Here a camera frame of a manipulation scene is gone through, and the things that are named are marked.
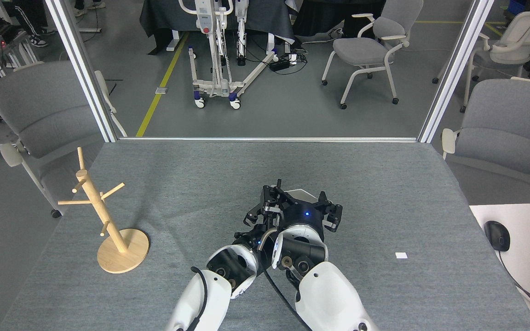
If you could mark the dark cloth covered table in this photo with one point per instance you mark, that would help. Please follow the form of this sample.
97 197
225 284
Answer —
164 14

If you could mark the white mesh-back chair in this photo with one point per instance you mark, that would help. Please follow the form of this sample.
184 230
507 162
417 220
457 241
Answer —
527 27

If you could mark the grey chair with white frame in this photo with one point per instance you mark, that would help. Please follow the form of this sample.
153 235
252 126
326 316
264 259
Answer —
39 110
361 50
509 119

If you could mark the metal floor plate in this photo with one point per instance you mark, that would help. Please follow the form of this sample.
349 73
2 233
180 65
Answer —
162 90

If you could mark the black computer mouse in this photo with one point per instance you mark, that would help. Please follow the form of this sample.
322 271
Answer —
497 235

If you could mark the silver frame rail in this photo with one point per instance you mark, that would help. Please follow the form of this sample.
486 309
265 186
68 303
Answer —
269 139

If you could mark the person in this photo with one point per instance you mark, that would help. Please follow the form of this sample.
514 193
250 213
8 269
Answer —
81 9
30 18

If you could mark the metal equipment rack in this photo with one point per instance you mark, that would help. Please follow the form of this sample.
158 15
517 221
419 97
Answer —
7 50

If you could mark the white stand on wheels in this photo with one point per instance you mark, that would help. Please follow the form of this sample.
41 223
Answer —
204 18

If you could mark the small white sticker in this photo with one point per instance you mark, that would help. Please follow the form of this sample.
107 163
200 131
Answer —
401 255

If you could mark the silver frame post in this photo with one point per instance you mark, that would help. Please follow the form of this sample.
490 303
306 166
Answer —
81 69
453 69

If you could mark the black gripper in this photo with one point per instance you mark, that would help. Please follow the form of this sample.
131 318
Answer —
304 212
249 240

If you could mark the black power strip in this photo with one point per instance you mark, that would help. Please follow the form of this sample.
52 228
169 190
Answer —
279 65

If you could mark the wooden cup rack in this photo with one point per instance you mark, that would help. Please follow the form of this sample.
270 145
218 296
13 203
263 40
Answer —
108 220

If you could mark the white hexagonal cup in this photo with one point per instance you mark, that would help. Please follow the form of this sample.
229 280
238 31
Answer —
302 195

